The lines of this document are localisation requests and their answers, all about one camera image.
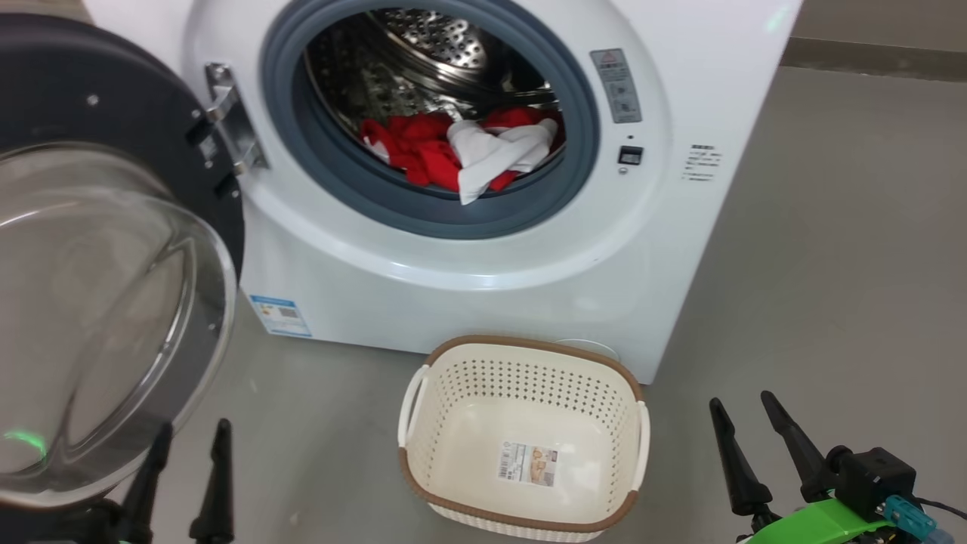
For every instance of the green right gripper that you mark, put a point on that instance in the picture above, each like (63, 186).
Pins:
(823, 529)

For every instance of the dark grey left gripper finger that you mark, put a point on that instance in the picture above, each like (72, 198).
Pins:
(219, 491)
(147, 483)

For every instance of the black round glass washer door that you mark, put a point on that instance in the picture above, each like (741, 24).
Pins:
(98, 302)

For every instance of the red and white garment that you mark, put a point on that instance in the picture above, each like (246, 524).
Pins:
(430, 151)

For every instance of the printed label sticker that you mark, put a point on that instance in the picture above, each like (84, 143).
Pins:
(527, 464)

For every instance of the cream perforated laundry basket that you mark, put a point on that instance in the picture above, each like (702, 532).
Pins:
(521, 423)

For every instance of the white washing machine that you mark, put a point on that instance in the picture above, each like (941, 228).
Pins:
(491, 302)

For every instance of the black door latch socket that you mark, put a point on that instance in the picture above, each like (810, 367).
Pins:
(630, 156)

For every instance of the metal door hinge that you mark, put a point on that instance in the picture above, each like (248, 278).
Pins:
(236, 121)

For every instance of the stainless steel washing machine drum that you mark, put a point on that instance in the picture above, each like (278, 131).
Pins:
(423, 53)

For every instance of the blue energy label sticker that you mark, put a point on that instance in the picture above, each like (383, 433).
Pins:
(281, 316)

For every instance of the round white filter cover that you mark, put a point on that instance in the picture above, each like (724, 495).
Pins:
(589, 349)

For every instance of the grey warning sticker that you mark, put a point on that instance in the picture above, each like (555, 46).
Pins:
(616, 84)

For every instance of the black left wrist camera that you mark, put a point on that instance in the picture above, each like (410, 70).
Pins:
(102, 525)

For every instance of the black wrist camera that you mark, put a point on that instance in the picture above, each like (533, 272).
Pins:
(872, 480)
(102, 525)

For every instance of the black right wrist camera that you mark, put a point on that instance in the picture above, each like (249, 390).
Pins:
(872, 480)

